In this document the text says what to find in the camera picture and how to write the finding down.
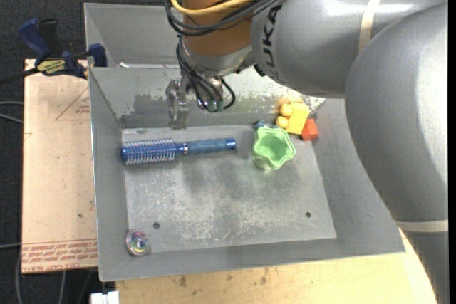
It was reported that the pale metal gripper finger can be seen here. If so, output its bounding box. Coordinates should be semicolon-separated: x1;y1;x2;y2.
165;79;181;120
177;100;191;130

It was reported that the green star-shaped cup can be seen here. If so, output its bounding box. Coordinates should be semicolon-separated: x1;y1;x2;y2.
250;126;297;172

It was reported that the orange-red small block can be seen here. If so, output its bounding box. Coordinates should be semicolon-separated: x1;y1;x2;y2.
301;118;320;142

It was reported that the blue round hairbrush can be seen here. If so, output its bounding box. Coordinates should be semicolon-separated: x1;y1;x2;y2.
120;137;237;166

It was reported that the yellow toy building block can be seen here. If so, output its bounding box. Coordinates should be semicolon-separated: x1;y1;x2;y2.
274;98;311;136

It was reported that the iridescent round glass thing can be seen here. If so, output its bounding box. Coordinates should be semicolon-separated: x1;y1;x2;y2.
124;228;151;257

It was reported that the brown cardboard board red print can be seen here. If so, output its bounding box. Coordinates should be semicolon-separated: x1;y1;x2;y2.
21;58;99;275

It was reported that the grey metal bin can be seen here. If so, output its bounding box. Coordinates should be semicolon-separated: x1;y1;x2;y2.
83;2;406;283

